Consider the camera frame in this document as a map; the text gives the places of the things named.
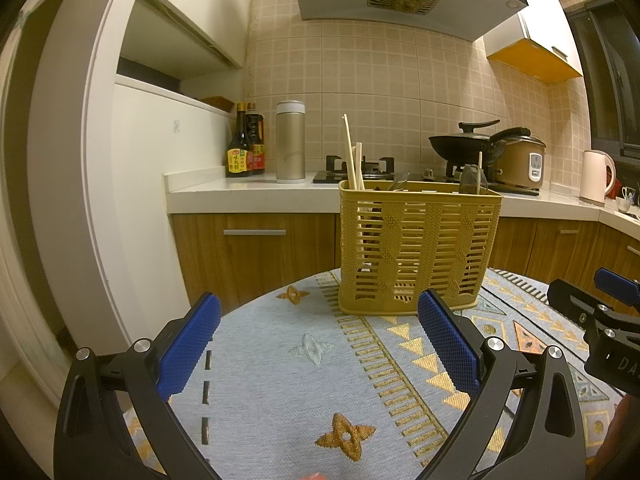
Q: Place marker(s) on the red label sauce bottle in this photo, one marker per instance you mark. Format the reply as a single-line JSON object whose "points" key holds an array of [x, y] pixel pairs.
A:
{"points": [[257, 155]]}

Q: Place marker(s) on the steel thermos flask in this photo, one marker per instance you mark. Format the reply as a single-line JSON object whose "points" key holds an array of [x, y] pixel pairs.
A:
{"points": [[290, 145]]}

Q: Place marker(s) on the white electric kettle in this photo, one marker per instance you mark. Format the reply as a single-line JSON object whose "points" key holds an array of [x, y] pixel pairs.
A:
{"points": [[595, 180]]}

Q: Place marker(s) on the black wok with lid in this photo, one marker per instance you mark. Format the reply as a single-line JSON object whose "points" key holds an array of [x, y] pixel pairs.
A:
{"points": [[450, 147]]}

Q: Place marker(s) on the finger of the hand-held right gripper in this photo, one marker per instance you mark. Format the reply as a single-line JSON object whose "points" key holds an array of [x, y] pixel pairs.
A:
{"points": [[615, 280], [575, 300]]}

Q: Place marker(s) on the wooden chopstick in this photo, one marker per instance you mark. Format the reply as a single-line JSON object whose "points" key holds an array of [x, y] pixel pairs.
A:
{"points": [[347, 145], [351, 160], [358, 165], [480, 170]]}

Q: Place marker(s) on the white and yellow wall cabinet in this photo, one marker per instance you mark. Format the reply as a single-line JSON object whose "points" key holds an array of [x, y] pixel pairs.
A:
{"points": [[540, 60]]}

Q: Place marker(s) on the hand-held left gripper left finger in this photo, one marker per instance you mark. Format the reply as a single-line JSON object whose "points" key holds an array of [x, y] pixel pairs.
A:
{"points": [[192, 345]]}

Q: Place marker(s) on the light blue patterned tablecloth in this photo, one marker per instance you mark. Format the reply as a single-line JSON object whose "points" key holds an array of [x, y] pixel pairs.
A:
{"points": [[280, 375]]}

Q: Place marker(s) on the dark window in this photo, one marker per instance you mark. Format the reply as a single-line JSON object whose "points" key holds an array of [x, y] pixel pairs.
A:
{"points": [[610, 85]]}

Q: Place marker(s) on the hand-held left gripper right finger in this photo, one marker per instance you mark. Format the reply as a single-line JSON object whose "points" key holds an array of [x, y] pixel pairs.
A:
{"points": [[447, 345]]}

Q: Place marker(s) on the yellow plastic utensil basket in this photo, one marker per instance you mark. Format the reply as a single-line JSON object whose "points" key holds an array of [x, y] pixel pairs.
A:
{"points": [[425, 240]]}

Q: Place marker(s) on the black gas stove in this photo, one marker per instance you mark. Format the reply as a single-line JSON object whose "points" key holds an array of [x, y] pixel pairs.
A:
{"points": [[325, 176]]}

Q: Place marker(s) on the white kitchen countertop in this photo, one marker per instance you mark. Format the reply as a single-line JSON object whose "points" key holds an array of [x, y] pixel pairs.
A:
{"points": [[250, 192]]}

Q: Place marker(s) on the small white cup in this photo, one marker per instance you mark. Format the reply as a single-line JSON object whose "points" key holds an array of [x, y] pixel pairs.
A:
{"points": [[625, 202]]}

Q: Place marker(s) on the grey range hood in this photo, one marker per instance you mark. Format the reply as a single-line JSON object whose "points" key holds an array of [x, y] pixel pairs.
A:
{"points": [[340, 5]]}

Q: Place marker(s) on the golden rice cooker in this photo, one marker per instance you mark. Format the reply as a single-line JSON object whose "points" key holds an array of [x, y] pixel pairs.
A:
{"points": [[520, 165]]}

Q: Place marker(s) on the yellow label soy sauce bottle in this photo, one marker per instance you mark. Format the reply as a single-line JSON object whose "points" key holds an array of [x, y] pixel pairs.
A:
{"points": [[239, 160]]}

